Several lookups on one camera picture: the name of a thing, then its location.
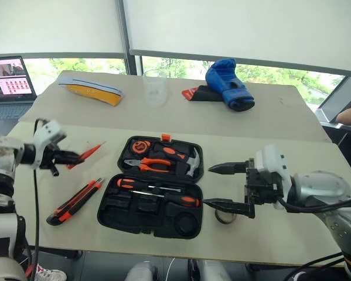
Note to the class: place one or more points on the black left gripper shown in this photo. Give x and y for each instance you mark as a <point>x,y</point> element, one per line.
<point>50,159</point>

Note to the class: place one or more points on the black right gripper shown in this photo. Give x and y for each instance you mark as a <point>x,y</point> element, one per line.
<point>263,187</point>

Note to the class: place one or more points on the dark tape roll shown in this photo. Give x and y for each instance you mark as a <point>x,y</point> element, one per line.
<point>222,220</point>

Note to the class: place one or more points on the large orange black utility knife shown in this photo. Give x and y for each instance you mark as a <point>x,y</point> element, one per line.
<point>66,209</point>

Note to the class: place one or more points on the black plastic tool case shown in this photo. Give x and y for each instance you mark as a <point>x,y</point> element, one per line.
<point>125,216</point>

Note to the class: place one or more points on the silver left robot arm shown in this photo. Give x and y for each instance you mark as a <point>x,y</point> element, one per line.
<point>2,149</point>

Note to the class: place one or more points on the orange case latch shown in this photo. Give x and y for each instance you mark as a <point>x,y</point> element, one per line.
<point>166,137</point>

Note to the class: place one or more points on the orange black screwdriver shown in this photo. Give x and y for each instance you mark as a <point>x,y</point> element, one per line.
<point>128,183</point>
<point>187,201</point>

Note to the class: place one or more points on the orange black tape measure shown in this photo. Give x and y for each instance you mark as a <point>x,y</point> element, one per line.
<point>139,146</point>

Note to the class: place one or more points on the orange black claw hammer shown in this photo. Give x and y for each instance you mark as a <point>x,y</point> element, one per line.
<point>169,151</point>

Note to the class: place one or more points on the black and red pouch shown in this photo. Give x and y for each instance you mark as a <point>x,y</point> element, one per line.
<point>201,95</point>

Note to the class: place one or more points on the open grey laptop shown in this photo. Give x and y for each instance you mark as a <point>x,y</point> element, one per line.
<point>11,79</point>

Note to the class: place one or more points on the clear plastic cup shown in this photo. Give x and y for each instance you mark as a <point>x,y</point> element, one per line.
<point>154,90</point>

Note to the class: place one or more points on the blue boxing glove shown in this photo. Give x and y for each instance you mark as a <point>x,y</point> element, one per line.
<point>222,76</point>

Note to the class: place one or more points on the white and red shoe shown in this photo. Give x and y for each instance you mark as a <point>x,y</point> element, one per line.
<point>50,275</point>

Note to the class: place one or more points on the grey rounded shape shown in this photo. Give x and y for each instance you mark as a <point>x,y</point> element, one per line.
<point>140,272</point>

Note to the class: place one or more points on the white roller blind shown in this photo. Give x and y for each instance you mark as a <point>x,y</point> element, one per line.
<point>52,26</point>
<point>236,29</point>

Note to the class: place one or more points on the grey tilted laptop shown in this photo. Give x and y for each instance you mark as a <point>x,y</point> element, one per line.
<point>339,99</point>

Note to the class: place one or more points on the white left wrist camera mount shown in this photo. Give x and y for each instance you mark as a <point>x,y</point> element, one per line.
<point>47,131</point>

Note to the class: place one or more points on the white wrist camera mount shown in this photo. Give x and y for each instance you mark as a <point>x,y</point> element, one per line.
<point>47,131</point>
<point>273,159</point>

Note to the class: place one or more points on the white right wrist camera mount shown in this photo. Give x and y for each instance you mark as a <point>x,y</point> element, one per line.
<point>273,159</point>

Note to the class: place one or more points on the grey window frame post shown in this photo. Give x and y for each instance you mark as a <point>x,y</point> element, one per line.
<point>128,35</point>

